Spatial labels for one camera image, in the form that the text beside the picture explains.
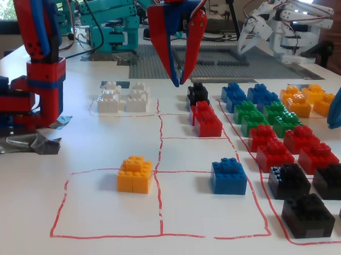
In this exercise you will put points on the red blue gripper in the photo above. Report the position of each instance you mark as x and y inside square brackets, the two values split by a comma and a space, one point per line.
[172, 14]

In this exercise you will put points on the yellow lego block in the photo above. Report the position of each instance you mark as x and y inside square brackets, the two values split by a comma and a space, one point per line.
[313, 91]
[134, 178]
[290, 92]
[298, 108]
[323, 105]

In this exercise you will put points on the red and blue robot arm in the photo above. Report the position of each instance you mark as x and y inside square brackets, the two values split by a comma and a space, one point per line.
[46, 77]

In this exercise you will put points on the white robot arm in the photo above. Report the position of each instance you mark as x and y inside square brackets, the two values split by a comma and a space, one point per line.
[285, 27]

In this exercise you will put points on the blue lego block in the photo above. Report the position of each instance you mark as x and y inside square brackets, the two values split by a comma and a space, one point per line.
[269, 98]
[227, 178]
[258, 91]
[233, 90]
[234, 105]

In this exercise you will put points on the green lego block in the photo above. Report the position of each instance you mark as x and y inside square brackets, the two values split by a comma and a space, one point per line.
[287, 124]
[246, 107]
[274, 109]
[254, 123]

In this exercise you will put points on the white lego block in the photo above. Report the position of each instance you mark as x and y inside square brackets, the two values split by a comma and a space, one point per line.
[136, 105]
[109, 105]
[111, 86]
[139, 87]

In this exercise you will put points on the grey tape marker square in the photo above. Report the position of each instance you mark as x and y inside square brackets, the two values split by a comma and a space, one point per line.
[125, 84]

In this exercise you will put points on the black computer mouse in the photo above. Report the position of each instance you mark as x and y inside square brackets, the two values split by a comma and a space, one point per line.
[147, 33]

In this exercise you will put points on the dark grey laptop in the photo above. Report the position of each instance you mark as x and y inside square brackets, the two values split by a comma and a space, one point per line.
[219, 25]

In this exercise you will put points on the black tripod leg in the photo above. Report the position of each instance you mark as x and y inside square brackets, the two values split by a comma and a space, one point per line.
[231, 10]

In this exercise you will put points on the grey lego baseplate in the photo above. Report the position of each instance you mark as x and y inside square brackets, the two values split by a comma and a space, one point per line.
[144, 69]

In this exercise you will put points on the person in brown top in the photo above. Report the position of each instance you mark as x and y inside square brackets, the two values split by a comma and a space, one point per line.
[340, 38]

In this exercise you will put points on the dark grey tape patch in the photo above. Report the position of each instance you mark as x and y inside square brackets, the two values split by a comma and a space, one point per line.
[127, 59]

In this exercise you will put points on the silver duct tape patch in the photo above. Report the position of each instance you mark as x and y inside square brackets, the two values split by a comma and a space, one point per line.
[62, 121]
[22, 143]

